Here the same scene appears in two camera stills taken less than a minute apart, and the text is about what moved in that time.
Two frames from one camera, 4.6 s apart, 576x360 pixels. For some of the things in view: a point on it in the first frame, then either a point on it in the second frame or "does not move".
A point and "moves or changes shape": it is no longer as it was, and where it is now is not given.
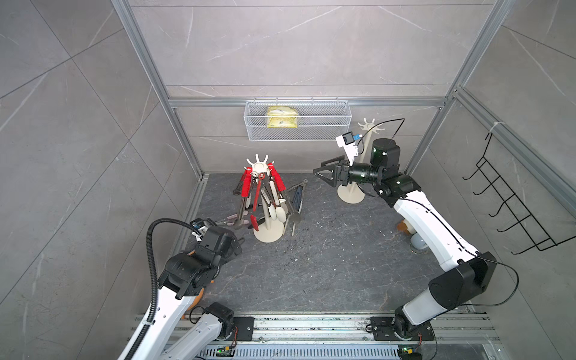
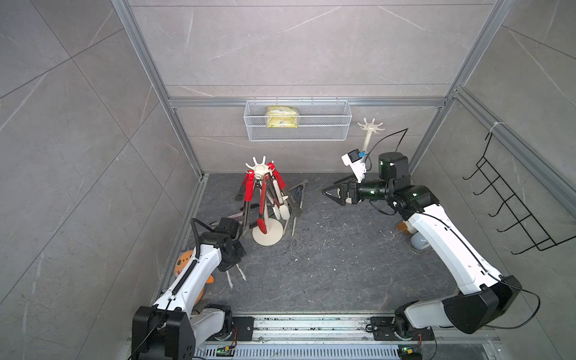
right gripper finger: x=338 y=158 -> x=343 y=180
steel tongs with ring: x=301 y=184 does not move
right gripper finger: x=328 y=173 -> x=342 y=188
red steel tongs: x=254 y=220 moves or changes shape
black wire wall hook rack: x=526 y=220 does not move
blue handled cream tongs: x=298 y=202 does not move
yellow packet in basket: x=281 y=117 does not move
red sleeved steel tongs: x=246 y=185 moves or changes shape
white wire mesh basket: x=296 y=120 does not move
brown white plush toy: x=404 y=226 does not move
